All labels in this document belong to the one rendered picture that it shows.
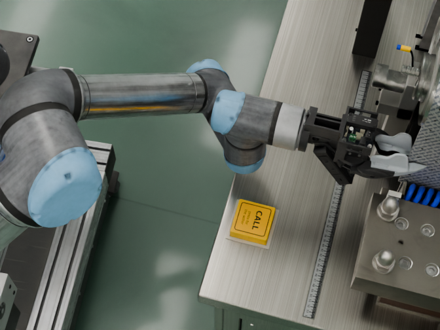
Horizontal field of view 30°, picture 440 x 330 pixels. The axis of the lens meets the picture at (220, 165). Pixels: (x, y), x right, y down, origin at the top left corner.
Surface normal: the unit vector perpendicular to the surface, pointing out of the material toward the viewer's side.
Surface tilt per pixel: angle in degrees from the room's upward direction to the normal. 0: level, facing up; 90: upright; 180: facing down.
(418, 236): 0
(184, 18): 0
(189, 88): 41
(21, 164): 35
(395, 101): 0
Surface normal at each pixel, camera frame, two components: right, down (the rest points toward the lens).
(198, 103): 0.59, 0.53
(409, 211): 0.00, -0.46
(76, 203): 0.54, 0.71
